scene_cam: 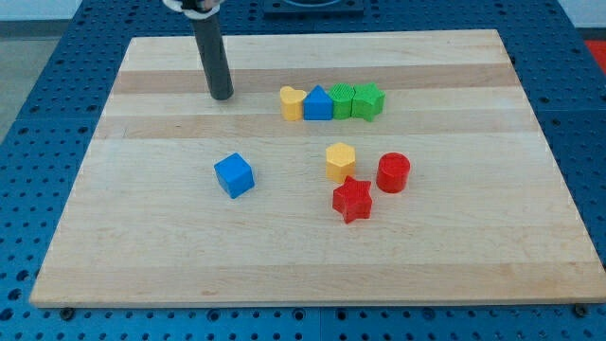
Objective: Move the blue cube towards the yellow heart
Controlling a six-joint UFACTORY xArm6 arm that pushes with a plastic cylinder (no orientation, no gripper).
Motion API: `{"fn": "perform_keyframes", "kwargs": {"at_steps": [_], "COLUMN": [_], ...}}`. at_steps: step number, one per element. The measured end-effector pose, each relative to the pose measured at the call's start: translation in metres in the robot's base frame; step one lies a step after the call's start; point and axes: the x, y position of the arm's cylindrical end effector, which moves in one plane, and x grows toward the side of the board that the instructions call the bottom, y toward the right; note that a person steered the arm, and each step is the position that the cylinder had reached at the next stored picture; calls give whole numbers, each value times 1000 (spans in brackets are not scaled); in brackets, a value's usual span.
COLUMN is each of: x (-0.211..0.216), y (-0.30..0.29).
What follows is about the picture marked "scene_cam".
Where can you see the green cylinder block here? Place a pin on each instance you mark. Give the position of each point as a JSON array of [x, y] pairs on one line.
[[341, 95]]

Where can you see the green star block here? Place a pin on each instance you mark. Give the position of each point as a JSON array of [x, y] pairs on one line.
[[367, 102]]

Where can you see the blue triangle block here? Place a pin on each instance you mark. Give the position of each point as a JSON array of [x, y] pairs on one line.
[[318, 105]]

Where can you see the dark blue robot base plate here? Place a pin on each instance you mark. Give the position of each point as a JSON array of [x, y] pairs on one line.
[[286, 8]]

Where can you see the red cylinder block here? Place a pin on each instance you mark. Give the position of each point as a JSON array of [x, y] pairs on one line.
[[392, 172]]

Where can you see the blue cube block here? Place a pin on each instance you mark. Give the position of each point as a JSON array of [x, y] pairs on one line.
[[235, 175]]

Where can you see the yellow heart block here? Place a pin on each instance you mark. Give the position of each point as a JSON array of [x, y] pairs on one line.
[[291, 103]]

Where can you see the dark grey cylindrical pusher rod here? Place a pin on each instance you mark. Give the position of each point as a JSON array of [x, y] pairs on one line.
[[209, 40]]

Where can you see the wooden board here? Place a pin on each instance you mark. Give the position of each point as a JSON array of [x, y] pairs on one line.
[[485, 218]]

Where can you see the white tool mount ring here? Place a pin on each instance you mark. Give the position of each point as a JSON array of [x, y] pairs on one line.
[[194, 9]]

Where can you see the red star block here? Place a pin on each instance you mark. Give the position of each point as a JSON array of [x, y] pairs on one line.
[[353, 200]]

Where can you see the yellow hexagon block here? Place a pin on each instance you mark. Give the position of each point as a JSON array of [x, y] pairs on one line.
[[340, 162]]

